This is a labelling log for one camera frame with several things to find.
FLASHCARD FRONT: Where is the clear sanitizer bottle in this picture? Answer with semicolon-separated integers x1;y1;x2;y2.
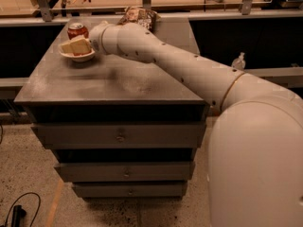
231;52;245;70

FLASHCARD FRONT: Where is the black cable on floor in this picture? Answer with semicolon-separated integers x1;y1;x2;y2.
0;192;42;227

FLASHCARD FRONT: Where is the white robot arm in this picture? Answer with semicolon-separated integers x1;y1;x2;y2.
61;23;303;227

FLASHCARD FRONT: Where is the brown chip bag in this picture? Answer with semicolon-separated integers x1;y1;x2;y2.
118;7;160;31

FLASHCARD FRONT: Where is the white ceramic bowl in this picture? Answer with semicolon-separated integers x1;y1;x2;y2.
59;48;95;62

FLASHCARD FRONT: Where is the bottom grey drawer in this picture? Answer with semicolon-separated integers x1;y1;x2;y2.
72;181;187;198

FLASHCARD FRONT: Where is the grey drawer cabinet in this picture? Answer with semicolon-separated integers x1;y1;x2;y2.
14;17;210;201

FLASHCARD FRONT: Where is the grey metal rail frame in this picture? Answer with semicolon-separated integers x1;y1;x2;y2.
0;0;303;125

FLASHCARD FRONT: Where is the red coke can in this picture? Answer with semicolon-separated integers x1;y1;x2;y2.
67;23;89;39

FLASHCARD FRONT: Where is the middle grey drawer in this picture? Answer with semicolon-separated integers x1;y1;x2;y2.
55;162;195;183

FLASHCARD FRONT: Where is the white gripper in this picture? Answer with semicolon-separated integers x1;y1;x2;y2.
59;21;109;56

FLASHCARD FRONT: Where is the top grey drawer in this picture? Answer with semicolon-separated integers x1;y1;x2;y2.
32;122;205;149

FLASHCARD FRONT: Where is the grey drawer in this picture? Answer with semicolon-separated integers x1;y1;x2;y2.
72;181;187;198
55;162;195;183
32;122;205;149

